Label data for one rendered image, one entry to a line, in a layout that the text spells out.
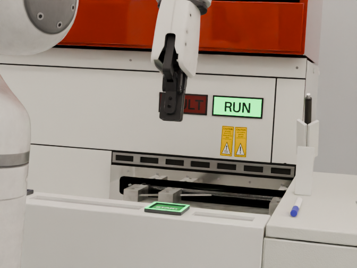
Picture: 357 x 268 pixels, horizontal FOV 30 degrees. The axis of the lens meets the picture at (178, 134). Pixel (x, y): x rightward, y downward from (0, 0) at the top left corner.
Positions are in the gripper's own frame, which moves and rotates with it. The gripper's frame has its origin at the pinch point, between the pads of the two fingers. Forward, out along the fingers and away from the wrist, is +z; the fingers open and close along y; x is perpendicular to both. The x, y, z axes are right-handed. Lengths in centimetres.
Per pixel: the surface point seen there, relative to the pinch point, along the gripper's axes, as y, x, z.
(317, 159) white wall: -208, 14, -16
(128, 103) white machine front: -57, -26, -10
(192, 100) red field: -57, -10, -11
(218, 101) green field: -57, -4, -11
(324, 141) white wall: -206, 17, -23
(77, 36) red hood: -49, -38, -24
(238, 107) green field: -57, 1, -10
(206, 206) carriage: -52, -4, 13
